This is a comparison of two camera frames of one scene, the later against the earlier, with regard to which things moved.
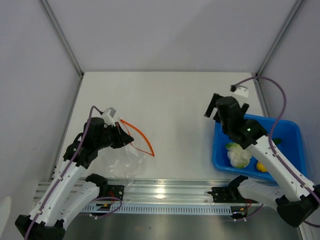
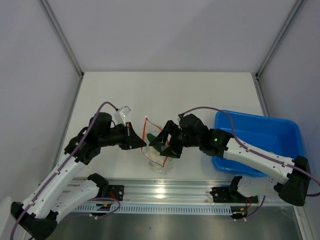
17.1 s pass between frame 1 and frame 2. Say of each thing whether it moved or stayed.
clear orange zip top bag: moved
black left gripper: stayed
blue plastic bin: stayed
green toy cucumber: moved
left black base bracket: stayed
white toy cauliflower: moved
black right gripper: moved
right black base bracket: stayed
